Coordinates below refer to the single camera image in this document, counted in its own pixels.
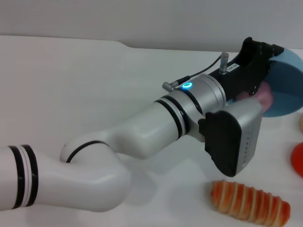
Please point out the beige round object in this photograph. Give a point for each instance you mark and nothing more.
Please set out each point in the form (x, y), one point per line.
(301, 123)

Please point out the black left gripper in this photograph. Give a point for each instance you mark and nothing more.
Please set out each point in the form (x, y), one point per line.
(241, 78)

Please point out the red round object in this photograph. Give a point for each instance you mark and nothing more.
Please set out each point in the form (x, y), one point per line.
(298, 160)

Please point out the blue bowl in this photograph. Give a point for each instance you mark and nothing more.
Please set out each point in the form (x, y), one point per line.
(288, 89)

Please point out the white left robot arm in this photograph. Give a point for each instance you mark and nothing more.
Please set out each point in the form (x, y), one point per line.
(142, 134)

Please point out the pink toy peach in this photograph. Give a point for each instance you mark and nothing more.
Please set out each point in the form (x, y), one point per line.
(265, 97)

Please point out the orange striped toy bread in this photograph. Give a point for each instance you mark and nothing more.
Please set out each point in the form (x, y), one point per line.
(248, 203)

